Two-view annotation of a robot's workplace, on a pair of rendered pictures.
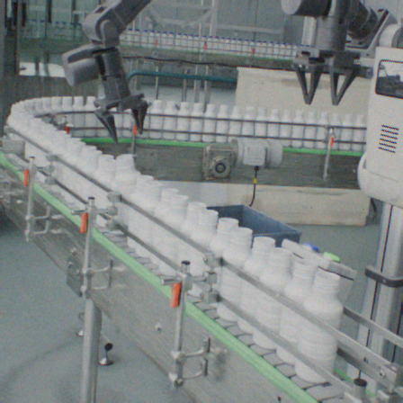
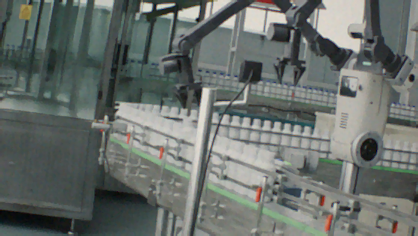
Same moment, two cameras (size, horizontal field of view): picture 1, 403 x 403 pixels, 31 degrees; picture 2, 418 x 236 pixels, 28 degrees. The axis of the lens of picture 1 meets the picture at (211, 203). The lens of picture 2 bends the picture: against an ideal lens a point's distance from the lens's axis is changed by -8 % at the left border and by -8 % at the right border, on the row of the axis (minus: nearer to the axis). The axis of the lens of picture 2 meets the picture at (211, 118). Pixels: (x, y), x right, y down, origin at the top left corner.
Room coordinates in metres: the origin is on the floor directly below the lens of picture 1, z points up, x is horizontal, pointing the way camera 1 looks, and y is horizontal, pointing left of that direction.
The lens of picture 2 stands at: (-1.93, -0.44, 1.40)
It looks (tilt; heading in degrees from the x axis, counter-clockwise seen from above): 3 degrees down; 9
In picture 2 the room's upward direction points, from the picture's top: 9 degrees clockwise
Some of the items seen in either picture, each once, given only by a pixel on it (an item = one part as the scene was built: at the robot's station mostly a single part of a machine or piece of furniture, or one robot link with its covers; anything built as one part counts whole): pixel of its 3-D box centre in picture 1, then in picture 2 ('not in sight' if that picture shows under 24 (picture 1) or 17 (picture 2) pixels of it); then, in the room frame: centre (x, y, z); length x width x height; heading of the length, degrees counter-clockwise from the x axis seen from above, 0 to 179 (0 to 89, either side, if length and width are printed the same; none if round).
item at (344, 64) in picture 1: (332, 79); (292, 73); (1.33, -0.20, 1.44); 0.07 x 0.07 x 0.09; 31
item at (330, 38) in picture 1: (330, 39); (291, 53); (1.33, -0.18, 1.51); 0.10 x 0.07 x 0.07; 121
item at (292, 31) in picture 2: (332, 3); (292, 36); (1.32, -0.18, 1.57); 0.07 x 0.06 x 0.07; 122
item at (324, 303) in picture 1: (320, 326); (266, 177); (1.02, -0.18, 1.08); 0.06 x 0.06 x 0.17
